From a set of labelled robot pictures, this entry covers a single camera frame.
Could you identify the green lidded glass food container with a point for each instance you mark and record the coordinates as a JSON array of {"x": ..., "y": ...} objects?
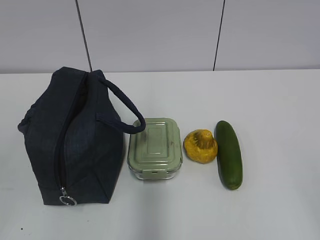
[{"x": 156, "y": 152}]

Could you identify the yellow squash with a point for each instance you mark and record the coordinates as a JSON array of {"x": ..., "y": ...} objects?
[{"x": 200, "y": 146}]

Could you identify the green cucumber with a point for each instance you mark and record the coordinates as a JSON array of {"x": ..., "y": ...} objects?
[{"x": 229, "y": 158}]

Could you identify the dark blue insulated lunch bag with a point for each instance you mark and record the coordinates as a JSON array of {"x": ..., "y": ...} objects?
[{"x": 74, "y": 137}]

